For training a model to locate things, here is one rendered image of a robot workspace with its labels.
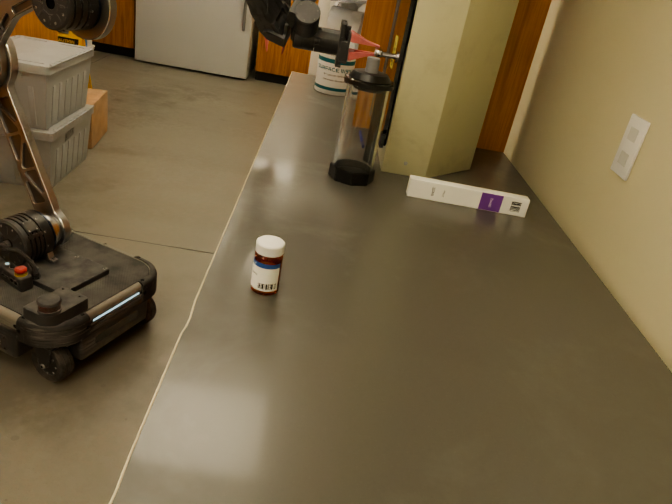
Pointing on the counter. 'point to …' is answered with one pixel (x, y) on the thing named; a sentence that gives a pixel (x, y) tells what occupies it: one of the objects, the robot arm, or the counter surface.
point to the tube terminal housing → (446, 85)
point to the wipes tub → (334, 80)
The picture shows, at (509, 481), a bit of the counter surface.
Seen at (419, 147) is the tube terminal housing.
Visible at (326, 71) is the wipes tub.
